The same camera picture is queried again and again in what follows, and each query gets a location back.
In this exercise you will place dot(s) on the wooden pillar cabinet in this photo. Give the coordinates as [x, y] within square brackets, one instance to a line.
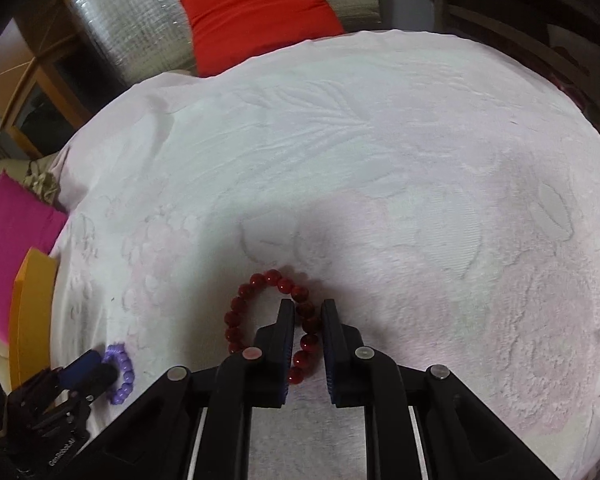
[10, 80]

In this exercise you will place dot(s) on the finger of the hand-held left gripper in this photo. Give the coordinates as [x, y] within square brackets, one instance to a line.
[99, 379]
[80, 367]

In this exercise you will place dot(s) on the orange box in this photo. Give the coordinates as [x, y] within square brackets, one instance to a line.
[30, 310]

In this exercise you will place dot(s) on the patterned crumpled cloth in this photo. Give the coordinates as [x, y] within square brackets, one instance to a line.
[42, 185]

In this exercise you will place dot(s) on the pale pink embossed blanket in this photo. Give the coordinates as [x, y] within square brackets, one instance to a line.
[380, 160]

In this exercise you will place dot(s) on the magenta pillow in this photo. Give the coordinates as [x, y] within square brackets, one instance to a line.
[10, 230]

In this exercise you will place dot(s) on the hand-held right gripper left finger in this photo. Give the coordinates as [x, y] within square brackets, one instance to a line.
[282, 360]

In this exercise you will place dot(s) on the silver insulation panel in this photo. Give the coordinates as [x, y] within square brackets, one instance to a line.
[125, 25]

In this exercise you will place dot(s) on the red pillow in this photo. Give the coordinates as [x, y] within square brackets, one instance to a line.
[255, 10]

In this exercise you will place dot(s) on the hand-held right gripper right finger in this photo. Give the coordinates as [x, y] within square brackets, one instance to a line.
[332, 360]

